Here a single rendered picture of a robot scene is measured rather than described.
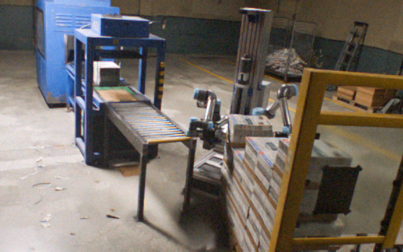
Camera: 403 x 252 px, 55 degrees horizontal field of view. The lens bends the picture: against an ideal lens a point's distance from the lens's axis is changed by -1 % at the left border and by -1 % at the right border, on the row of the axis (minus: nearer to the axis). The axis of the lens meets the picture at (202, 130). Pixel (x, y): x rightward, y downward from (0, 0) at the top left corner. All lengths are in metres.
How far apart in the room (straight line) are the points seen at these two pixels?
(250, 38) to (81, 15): 3.46
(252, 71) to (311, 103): 2.39
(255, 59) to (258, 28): 0.33
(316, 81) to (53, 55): 5.52
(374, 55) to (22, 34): 9.33
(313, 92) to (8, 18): 10.63
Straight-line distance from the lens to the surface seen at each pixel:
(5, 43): 12.01
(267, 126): 3.58
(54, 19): 6.81
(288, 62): 11.05
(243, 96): 4.22
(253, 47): 4.22
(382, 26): 10.74
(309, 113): 1.90
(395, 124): 2.20
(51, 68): 6.93
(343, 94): 9.92
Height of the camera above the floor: 2.13
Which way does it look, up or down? 19 degrees down
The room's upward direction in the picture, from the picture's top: 6 degrees clockwise
